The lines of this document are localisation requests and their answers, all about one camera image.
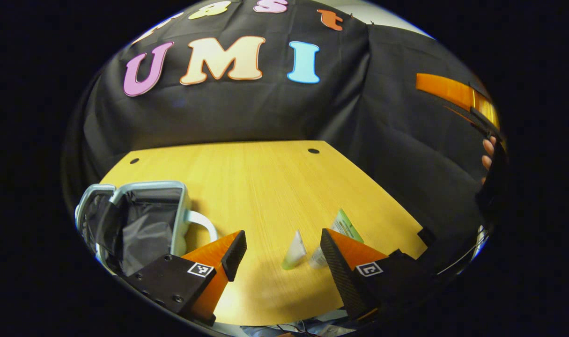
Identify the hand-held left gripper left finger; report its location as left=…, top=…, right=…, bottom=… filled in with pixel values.
left=125, top=230, right=247, bottom=327

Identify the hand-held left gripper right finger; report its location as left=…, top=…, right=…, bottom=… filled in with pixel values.
left=320, top=228, right=437, bottom=322

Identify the white green skin care tube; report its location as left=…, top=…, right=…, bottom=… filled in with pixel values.
left=282, top=230, right=307, bottom=271

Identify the green label skin care tube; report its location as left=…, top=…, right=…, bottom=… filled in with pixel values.
left=309, top=208, right=364, bottom=270

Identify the blue cloth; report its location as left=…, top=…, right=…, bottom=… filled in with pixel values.
left=240, top=318, right=360, bottom=337

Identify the black backdrop cloth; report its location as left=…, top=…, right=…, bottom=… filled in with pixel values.
left=62, top=0, right=505, bottom=263

